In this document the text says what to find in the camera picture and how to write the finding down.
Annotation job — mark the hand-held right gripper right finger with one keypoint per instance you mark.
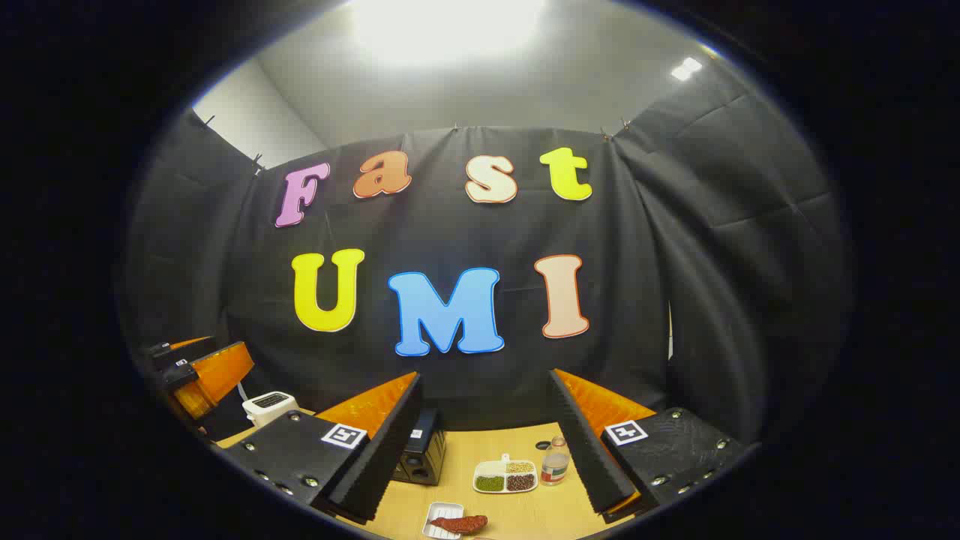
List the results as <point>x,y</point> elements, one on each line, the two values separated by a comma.
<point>585,450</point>

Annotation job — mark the pile of yellow soybeans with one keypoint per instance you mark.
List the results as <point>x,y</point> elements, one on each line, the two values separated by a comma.
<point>520,467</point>

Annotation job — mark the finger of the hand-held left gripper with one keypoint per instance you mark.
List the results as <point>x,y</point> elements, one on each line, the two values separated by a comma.
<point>221,371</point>
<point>191,344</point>

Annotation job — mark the white rectangular tray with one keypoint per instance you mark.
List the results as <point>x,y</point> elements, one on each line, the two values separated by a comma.
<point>439,510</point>

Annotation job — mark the black electric oven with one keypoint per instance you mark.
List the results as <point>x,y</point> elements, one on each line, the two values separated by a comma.
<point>424,450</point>

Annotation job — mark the white toaster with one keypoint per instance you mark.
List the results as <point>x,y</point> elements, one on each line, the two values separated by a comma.
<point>270,406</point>

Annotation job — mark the small ceiling light panel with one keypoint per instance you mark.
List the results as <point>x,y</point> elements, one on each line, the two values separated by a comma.
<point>686,68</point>

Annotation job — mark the clear plastic water bottle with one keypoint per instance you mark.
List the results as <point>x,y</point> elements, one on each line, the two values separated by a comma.
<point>555,466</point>

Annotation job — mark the black backdrop cloth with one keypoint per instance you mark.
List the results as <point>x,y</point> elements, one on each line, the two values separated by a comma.
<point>450,232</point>

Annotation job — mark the large ceiling light panel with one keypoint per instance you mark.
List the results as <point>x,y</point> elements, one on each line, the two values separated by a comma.
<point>446,26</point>

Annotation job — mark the pile of green mung beans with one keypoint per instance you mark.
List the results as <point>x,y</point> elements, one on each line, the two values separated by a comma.
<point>490,484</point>

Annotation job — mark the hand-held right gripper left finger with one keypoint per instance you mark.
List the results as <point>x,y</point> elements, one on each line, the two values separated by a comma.
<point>382,450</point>

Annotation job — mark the white divided plate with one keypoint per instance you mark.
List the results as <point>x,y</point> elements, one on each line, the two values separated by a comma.
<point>487,469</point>

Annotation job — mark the red braised meat piece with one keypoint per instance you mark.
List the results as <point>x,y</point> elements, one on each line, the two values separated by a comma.
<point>461,523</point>

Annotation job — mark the pile of dark red beans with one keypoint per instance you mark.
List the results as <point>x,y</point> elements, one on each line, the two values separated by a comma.
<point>520,482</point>

